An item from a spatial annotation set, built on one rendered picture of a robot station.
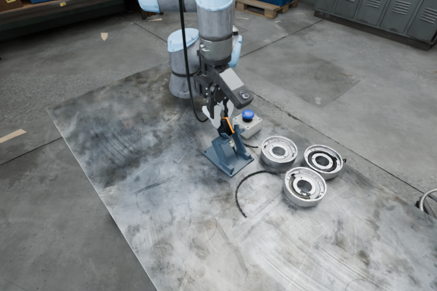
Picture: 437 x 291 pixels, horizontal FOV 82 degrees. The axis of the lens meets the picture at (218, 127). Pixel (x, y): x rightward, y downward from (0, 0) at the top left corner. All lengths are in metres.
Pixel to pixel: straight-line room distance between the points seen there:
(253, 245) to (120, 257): 1.03
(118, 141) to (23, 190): 1.26
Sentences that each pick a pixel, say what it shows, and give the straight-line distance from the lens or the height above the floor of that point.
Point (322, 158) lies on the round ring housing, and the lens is 0.81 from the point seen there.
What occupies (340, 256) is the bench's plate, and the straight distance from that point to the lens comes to 0.69.
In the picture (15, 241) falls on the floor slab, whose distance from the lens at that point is 1.87.
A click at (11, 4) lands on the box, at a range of 3.79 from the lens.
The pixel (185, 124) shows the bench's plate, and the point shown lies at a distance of 0.89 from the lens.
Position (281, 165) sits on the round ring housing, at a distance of 0.75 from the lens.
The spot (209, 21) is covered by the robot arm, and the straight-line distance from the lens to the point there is 0.54.
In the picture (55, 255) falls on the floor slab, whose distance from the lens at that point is 1.71.
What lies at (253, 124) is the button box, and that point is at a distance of 0.82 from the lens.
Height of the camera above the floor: 1.40
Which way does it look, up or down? 43 degrees down
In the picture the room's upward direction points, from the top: straight up
